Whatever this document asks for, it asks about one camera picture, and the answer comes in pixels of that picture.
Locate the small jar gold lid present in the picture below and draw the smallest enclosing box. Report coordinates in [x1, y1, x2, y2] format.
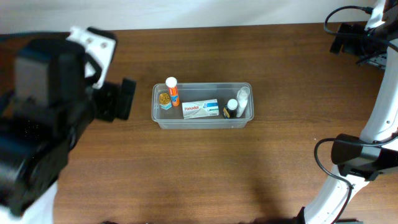
[159, 93, 172, 110]

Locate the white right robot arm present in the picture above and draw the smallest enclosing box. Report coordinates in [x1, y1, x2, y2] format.
[294, 1, 397, 223]

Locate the orange tube white cap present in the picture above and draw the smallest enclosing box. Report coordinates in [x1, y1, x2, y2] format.
[165, 77, 180, 107]

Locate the clear plastic container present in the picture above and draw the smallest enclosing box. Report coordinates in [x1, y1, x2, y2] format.
[152, 82, 254, 129]

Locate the dark bottle white cap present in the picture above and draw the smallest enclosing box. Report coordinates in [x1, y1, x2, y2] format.
[223, 99, 238, 119]

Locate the white Panadol box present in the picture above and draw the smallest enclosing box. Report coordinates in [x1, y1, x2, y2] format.
[182, 99, 220, 119]

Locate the white squeeze bottle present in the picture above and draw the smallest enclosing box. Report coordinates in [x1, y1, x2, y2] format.
[236, 86, 250, 118]

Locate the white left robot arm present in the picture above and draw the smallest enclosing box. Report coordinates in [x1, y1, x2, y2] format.
[1, 27, 136, 223]

